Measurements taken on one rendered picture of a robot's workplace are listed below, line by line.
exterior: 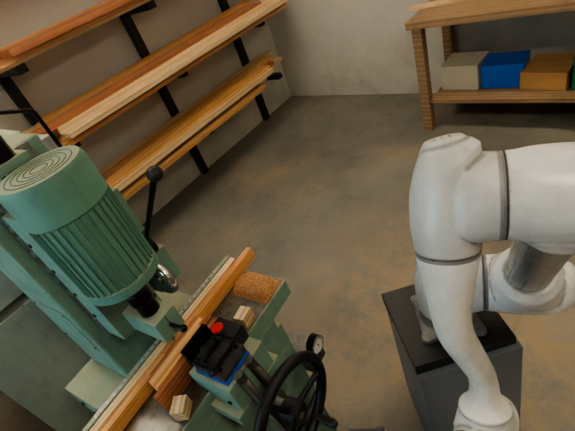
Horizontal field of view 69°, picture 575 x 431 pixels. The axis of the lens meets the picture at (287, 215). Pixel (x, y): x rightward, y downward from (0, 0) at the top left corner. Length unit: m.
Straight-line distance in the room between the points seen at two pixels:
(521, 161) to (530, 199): 0.06
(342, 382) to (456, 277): 1.43
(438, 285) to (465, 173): 0.18
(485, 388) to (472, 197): 0.46
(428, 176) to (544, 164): 0.14
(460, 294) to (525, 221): 0.15
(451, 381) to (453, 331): 0.65
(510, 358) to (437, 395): 0.23
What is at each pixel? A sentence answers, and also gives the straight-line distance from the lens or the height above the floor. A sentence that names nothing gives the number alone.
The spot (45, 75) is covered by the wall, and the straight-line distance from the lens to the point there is 3.40.
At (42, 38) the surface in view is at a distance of 2.85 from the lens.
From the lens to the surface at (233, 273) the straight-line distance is 1.29.
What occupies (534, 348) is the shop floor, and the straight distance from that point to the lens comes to 2.11.
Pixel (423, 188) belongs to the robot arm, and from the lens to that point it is 0.64.
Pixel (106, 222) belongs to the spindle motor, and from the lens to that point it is 0.90.
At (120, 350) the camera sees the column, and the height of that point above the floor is 0.92.
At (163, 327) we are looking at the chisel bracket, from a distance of 1.10.
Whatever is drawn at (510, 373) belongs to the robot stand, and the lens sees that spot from 1.47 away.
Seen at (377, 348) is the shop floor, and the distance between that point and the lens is 2.12.
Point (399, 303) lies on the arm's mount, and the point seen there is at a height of 0.64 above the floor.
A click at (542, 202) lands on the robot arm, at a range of 0.63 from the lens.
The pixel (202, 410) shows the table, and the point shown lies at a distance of 1.12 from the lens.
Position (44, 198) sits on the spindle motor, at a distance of 0.86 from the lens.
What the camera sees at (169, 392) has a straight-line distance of 1.12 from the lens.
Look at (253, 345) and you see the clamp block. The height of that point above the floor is 0.96.
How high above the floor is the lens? 1.75
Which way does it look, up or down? 35 degrees down
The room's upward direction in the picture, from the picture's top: 22 degrees counter-clockwise
